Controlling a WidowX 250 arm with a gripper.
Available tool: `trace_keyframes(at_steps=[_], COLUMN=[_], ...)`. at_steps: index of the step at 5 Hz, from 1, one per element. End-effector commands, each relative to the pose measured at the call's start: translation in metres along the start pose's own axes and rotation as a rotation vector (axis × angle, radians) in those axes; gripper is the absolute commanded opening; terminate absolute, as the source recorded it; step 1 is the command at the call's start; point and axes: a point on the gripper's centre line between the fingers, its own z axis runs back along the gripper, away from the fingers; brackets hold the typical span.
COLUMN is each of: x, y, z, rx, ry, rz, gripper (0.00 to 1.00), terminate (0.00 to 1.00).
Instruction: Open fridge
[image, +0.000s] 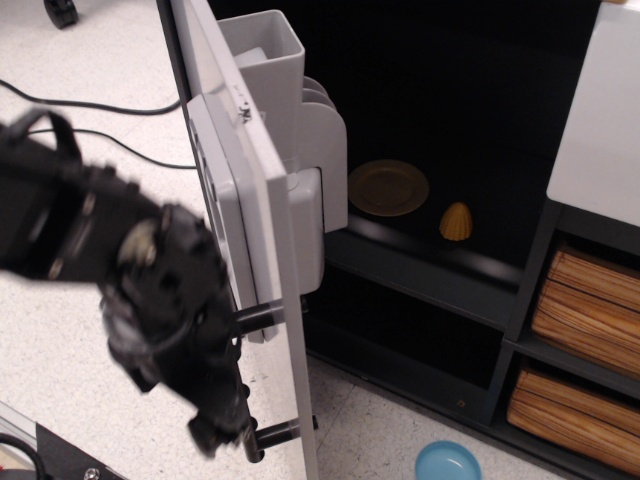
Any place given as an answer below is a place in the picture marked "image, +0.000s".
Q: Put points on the white countertop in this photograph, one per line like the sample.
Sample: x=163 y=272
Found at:
x=597 y=165

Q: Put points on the grey door bin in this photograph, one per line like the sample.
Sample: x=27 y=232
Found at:
x=305 y=127

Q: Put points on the black caster wheel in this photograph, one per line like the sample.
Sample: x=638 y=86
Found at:
x=62 y=13

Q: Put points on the dark grey shelf unit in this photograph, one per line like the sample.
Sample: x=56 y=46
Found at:
x=605 y=238

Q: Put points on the woven wood basket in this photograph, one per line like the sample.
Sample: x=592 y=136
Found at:
x=589 y=307
x=576 y=419

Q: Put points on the blue bowl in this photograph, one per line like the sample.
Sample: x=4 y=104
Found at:
x=446 y=460

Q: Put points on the yellow shell shaped toy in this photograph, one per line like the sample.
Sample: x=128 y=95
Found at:
x=456 y=223

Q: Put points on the upper woven wood basket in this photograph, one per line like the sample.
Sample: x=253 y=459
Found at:
x=589 y=307

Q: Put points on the black fridge door handle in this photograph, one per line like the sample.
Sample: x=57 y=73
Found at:
x=275 y=376

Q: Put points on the grey toy fridge door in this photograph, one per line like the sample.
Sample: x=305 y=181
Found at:
x=203 y=64

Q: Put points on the lower woven wood basket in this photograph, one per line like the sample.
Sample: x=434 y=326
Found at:
x=576 y=419

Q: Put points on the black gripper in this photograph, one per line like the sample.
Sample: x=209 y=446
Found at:
x=208 y=379

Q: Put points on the grey water dispenser panel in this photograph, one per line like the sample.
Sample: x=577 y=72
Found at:
x=221 y=197

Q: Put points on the yellow plate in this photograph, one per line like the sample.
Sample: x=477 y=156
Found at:
x=387 y=188

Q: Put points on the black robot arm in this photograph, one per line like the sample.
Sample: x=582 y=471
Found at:
x=166 y=302

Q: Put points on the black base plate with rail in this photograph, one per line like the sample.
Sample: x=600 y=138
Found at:
x=31 y=451

